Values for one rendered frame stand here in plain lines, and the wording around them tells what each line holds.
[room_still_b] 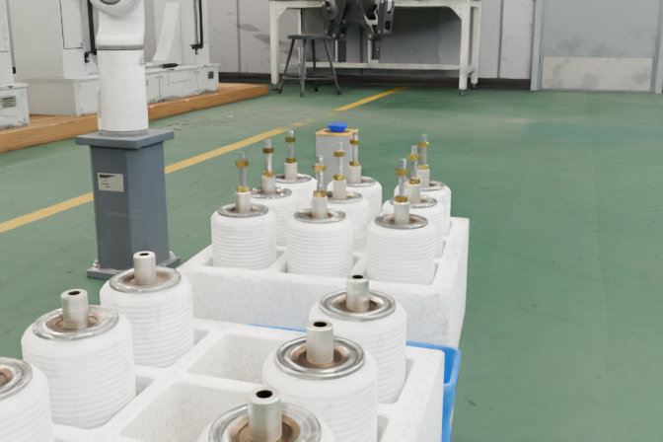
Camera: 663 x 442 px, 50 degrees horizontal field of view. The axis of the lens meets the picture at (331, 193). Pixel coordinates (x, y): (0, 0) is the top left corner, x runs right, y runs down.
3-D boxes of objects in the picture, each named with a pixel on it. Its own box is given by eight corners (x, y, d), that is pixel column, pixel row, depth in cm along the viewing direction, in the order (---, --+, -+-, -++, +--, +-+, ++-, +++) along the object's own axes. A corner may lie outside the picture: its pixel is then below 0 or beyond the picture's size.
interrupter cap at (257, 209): (217, 221, 101) (217, 216, 101) (217, 208, 108) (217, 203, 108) (270, 218, 102) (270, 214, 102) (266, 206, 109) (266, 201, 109)
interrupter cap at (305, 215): (349, 213, 105) (349, 208, 105) (340, 227, 98) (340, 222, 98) (300, 210, 107) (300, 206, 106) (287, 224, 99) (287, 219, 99)
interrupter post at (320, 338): (301, 366, 58) (301, 328, 57) (311, 353, 60) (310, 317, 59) (330, 370, 57) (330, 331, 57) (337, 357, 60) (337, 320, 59)
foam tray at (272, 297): (180, 385, 105) (174, 269, 101) (267, 291, 142) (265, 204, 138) (444, 419, 96) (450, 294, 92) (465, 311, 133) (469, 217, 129)
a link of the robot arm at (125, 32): (98, -32, 145) (104, 54, 149) (84, -36, 136) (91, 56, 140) (143, -32, 145) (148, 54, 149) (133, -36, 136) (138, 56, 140)
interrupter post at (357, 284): (341, 312, 69) (342, 279, 68) (348, 303, 71) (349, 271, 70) (366, 315, 68) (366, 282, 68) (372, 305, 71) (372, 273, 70)
